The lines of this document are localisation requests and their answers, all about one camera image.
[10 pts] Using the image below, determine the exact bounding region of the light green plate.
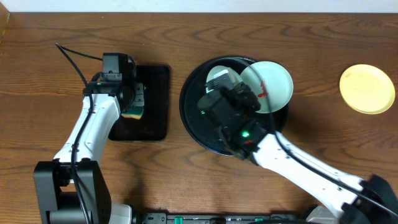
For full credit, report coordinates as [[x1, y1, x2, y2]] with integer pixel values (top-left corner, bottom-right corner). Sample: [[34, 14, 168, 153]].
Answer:
[[206, 65, 243, 86], [240, 61, 294, 114]]

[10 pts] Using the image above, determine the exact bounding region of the green yellow sponge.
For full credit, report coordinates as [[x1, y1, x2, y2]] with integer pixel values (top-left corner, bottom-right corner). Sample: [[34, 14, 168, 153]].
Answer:
[[121, 106, 144, 120]]

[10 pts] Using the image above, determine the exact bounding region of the yellow plastic plate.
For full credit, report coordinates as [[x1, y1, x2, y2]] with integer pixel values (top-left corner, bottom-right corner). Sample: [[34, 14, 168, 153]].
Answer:
[[339, 64, 396, 114]]

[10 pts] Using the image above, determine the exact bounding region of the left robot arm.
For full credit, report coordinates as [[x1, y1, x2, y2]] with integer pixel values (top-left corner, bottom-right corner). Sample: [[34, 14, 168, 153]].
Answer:
[[34, 53, 142, 223]]

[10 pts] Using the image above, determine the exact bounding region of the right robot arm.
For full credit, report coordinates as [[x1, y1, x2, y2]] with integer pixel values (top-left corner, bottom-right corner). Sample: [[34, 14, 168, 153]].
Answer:
[[197, 70, 397, 223]]

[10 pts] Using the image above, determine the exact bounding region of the round black tray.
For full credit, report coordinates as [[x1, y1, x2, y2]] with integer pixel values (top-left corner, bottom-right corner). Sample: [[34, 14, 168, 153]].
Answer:
[[180, 57, 288, 156]]

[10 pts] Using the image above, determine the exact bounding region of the black rectangular sponge tray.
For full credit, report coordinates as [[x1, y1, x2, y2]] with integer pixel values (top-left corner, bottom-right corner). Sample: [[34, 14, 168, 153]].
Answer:
[[108, 65, 170, 141]]

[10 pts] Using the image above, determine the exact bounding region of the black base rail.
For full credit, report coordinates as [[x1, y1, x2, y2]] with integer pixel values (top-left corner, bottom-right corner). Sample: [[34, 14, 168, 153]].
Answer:
[[132, 212, 307, 224]]

